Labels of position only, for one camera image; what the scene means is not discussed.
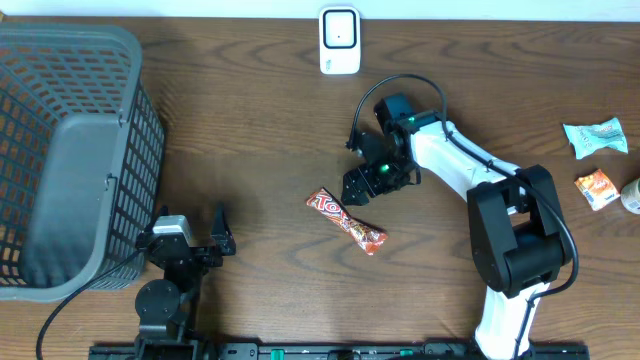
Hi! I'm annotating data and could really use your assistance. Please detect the red chocolate bar wrapper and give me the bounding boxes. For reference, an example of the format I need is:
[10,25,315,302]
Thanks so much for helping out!
[306,188,388,256]

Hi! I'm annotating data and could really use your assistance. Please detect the teal snack packet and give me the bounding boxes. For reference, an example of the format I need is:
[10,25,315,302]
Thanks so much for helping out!
[563,117,628,160]

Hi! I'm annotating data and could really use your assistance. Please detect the orange tissue packet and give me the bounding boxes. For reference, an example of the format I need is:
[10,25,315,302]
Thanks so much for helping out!
[574,169,620,211]

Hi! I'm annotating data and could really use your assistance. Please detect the green lid jar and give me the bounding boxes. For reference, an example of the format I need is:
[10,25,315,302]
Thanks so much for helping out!
[620,178,640,215]

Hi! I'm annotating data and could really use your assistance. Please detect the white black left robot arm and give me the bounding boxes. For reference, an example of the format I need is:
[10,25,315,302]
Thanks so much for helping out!
[133,204,236,360]

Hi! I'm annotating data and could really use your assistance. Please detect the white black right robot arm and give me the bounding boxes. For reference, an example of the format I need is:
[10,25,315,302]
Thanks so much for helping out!
[341,94,579,359]

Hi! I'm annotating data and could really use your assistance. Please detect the white barcode scanner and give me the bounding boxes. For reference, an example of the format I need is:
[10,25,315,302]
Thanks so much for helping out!
[318,6,362,75]

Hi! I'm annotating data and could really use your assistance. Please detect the grey plastic basket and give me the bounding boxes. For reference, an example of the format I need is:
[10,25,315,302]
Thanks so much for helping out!
[1,23,165,302]

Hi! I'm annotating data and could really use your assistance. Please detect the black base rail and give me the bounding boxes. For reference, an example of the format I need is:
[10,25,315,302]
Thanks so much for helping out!
[88,340,592,360]

